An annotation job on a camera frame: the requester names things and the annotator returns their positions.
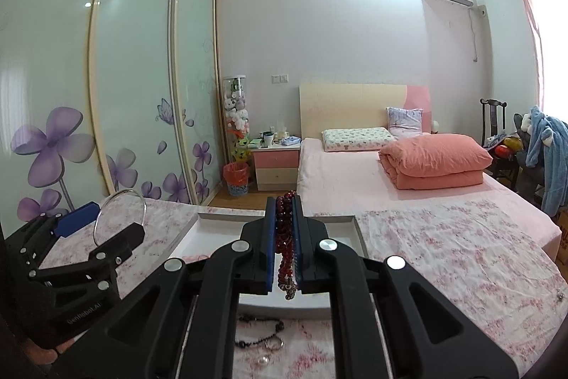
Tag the air conditioner pipe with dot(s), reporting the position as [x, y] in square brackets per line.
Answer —
[475, 32]

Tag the light blue cloth bundle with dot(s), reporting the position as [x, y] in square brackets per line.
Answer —
[290, 140]

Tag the cardboard box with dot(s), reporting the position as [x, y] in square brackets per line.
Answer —
[564, 232]

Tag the grey cardboard tray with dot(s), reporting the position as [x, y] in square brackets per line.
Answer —
[208, 237]

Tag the cream and pink headboard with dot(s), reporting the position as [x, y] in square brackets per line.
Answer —
[350, 106]

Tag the white patterned pillow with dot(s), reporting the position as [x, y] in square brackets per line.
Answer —
[355, 138]

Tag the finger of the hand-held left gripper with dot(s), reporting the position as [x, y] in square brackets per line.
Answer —
[77, 219]
[124, 239]

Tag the colourful plush toy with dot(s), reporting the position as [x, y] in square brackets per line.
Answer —
[506, 148]

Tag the folded pink quilt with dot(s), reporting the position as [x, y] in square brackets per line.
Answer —
[430, 159]

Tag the blue fleece robe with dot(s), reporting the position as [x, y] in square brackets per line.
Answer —
[550, 148]

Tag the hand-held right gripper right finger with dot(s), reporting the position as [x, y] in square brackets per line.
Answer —
[296, 254]

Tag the plush toy display tube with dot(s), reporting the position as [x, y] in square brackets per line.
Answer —
[235, 112]

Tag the pink and cream nightstand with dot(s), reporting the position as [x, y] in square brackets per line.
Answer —
[275, 170]

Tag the pink floral bed sheet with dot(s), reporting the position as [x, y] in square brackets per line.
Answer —
[443, 254]

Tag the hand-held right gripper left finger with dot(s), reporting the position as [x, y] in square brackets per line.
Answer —
[268, 254]

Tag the white wall switch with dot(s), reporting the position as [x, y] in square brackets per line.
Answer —
[279, 78]

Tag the dark wooden chair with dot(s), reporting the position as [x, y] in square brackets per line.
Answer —
[492, 112]

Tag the lavender pillow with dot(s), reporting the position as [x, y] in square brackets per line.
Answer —
[404, 119]

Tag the thin silver bangle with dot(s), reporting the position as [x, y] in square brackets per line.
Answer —
[126, 191]

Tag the person's left hand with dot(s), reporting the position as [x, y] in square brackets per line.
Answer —
[66, 347]

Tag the flower print sliding wardrobe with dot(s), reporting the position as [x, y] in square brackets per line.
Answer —
[133, 72]

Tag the grey office chair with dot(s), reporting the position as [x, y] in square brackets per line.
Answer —
[528, 174]

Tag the trash bin with red bag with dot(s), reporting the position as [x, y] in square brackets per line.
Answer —
[236, 181]

